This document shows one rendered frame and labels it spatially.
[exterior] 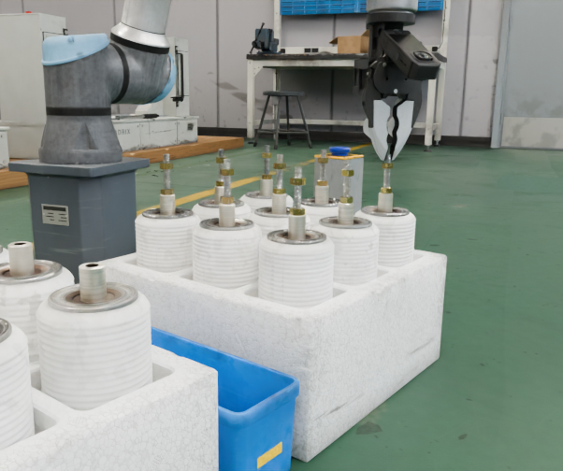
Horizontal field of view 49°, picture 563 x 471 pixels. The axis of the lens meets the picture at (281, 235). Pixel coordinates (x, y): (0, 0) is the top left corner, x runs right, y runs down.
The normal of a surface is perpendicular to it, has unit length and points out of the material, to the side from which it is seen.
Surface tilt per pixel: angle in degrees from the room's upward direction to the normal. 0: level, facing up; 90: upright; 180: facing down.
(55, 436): 0
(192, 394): 90
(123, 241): 90
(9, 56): 90
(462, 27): 90
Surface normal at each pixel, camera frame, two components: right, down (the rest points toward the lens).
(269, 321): -0.60, 0.17
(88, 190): 0.41, 0.21
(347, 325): 0.80, 0.15
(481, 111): -0.35, 0.20
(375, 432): 0.01, -0.97
